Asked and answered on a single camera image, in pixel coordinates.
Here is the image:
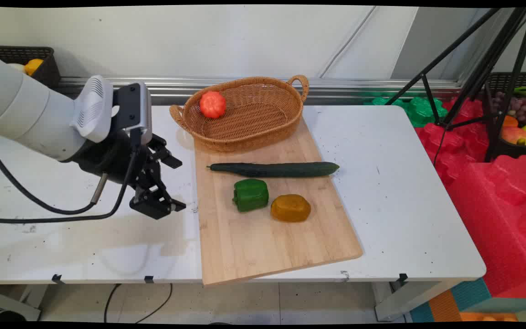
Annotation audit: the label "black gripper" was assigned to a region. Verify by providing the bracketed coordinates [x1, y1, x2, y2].
[69, 133, 187, 220]

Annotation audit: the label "green toy bell pepper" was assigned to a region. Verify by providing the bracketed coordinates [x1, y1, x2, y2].
[232, 178, 270, 213]

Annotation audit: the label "red toy tomato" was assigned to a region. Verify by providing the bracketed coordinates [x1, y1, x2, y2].
[199, 91, 227, 120]

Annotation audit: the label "bamboo cutting board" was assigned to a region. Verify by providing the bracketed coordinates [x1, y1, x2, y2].
[193, 117, 364, 287]

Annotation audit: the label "dark green toy cucumber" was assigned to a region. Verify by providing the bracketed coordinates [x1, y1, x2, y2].
[206, 161, 340, 178]

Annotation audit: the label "small black plastic basket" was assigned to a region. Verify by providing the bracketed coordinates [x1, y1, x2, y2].
[0, 45, 61, 90]

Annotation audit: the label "yellow toy fruit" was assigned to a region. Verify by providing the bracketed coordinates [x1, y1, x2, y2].
[24, 58, 44, 76]

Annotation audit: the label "white table leg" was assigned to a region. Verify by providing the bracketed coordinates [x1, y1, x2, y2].
[0, 285, 50, 322]
[374, 280, 463, 322]

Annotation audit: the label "blue object behind basket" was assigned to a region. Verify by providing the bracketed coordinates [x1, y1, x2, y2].
[363, 94, 449, 128]

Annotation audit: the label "red foam packing piece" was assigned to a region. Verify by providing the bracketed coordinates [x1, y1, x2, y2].
[416, 97, 493, 184]

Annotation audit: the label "teal orange foam mat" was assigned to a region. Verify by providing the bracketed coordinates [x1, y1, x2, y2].
[409, 276, 526, 323]

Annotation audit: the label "large red foam block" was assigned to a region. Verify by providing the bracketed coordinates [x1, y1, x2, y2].
[446, 154, 526, 298]

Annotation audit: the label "red orange toy peach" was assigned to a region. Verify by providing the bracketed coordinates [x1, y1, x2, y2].
[500, 127, 526, 145]

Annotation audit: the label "large black plastic basket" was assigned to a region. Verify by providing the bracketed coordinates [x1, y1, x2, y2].
[482, 72, 526, 160]

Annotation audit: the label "purple toy grapes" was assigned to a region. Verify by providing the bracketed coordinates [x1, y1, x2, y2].
[494, 91, 526, 123]

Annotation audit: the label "black silver wrist camera box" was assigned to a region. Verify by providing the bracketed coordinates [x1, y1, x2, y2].
[113, 82, 153, 145]

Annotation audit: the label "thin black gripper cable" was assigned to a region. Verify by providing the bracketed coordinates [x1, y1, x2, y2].
[0, 145, 138, 224]

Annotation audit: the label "woven wicker basket with handles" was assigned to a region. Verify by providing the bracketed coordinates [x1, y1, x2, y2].
[169, 74, 310, 153]

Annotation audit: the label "black floor cable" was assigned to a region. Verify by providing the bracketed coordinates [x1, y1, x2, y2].
[135, 283, 174, 323]
[104, 283, 122, 323]

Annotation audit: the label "black cable with metal plug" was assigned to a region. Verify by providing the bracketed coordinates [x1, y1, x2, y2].
[0, 139, 109, 215]

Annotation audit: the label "aluminium wall rail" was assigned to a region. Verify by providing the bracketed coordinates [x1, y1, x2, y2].
[58, 77, 467, 106]

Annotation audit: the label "black camera tripod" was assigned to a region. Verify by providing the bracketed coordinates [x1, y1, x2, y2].
[384, 7, 526, 164]

